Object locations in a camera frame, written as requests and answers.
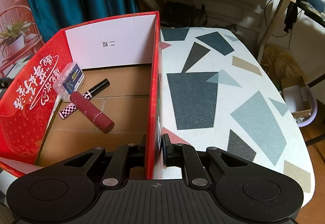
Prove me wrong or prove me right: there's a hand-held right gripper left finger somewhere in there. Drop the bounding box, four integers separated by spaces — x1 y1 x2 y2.
62 134 147 188

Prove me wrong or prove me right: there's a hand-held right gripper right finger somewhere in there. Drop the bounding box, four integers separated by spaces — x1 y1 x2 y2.
162 133 249 186

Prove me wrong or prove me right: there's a maroon cylindrical tube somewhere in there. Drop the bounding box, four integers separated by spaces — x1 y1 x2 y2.
70 91 115 134

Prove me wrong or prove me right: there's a checkered mascara tube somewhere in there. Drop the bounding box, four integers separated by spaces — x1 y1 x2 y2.
59 79 110 120

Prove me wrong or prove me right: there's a clear plastic box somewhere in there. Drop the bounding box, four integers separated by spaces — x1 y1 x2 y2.
54 62 85 102

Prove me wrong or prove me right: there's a red cardboard box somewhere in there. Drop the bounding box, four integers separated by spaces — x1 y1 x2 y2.
0 11 164 180

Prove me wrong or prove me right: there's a geometric patterned table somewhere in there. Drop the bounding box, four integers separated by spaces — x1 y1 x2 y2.
0 27 315 214

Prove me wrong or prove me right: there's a black bag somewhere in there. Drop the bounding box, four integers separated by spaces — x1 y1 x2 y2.
162 1 207 28

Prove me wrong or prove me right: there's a small brown cardboard box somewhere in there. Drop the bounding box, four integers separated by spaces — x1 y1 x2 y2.
281 75 313 114

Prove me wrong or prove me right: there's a yellow plastic bag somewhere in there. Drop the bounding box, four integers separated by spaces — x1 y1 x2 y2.
261 44 305 80

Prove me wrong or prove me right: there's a purple plastic basin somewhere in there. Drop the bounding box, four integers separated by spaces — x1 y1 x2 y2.
292 82 318 127

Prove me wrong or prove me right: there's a white desk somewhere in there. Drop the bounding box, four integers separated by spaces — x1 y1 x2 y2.
128 0 297 62

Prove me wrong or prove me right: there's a black side table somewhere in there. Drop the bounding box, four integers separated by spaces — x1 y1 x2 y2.
295 0 325 27

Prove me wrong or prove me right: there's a black hanging strap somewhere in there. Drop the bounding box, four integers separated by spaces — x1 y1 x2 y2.
284 0 301 33

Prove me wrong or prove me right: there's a red printed wall backdrop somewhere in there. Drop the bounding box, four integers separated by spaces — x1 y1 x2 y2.
0 0 46 80

